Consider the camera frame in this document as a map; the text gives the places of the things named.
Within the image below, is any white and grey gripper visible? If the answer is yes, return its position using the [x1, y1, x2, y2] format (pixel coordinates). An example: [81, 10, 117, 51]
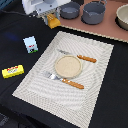
[22, 0, 71, 25]

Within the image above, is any orange bread loaf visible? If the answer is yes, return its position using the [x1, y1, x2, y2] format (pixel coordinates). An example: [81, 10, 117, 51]
[48, 18, 61, 29]

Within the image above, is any light blue milk carton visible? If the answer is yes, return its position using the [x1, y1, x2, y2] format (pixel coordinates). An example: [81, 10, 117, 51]
[23, 36, 38, 53]

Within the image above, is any yellow butter box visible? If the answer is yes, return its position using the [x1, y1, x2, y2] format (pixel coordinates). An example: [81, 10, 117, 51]
[2, 65, 24, 78]

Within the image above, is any brown serving tray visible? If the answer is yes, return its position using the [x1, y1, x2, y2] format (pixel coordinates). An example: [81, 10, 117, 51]
[60, 0, 128, 42]

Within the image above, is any dark grey frying pan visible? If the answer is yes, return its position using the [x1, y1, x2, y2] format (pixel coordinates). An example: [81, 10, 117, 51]
[60, 1, 80, 19]

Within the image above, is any dark grey cooking pot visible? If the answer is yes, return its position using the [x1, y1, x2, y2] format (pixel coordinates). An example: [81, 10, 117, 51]
[82, 0, 107, 25]

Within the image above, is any round wooden plate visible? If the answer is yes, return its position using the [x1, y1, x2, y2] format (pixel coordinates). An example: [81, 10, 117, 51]
[55, 55, 82, 78]

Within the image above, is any cream white bowl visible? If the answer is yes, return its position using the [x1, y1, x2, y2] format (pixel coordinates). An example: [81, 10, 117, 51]
[116, 4, 128, 30]

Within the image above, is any beige woven placemat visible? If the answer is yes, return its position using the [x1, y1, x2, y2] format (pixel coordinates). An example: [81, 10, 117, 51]
[13, 31, 113, 128]

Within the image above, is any knife with wooden handle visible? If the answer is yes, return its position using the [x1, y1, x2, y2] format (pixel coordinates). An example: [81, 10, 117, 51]
[57, 49, 97, 63]

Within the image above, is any fork with wooden handle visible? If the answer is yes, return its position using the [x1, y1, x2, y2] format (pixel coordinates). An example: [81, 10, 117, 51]
[43, 71, 84, 89]

